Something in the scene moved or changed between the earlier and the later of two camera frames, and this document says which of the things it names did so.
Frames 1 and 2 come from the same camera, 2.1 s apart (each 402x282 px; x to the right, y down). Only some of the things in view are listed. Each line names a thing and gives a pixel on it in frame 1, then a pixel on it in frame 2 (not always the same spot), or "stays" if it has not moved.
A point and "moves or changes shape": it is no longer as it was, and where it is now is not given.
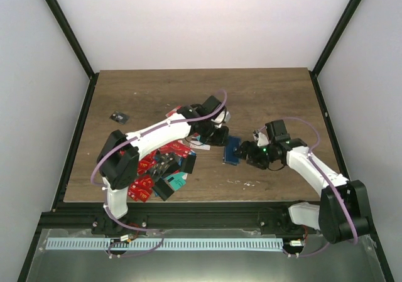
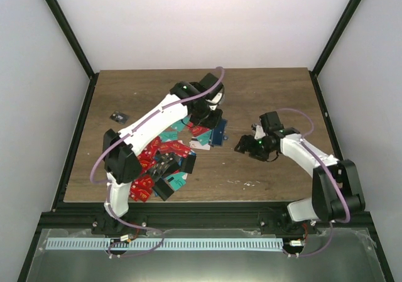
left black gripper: [220, 141] to [211, 123]
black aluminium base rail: [260, 218] stays
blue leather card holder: [229, 157] moves or changes shape
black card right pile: [187, 163] stays
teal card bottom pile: [177, 180] stays
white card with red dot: [198, 145] stays
